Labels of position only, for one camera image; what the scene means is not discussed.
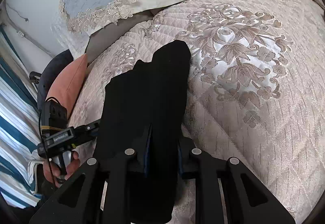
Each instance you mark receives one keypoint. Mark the black pants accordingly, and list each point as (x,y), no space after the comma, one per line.
(139,135)

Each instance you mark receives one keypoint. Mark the pink cushion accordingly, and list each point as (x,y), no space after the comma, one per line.
(66,87)

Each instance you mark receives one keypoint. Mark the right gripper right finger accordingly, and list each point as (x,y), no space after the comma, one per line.
(226,191)

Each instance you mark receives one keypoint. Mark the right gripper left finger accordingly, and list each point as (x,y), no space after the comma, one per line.
(94,194)

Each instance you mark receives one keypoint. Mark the striped blue white curtain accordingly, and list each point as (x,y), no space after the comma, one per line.
(21,166)

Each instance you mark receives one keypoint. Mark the dark navy cushion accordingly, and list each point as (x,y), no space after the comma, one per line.
(50,73)

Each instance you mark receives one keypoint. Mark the person's left hand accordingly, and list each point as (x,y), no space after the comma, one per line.
(52,172)

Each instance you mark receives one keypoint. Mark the beige quilted bedspread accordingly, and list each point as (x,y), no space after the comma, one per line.
(255,88)

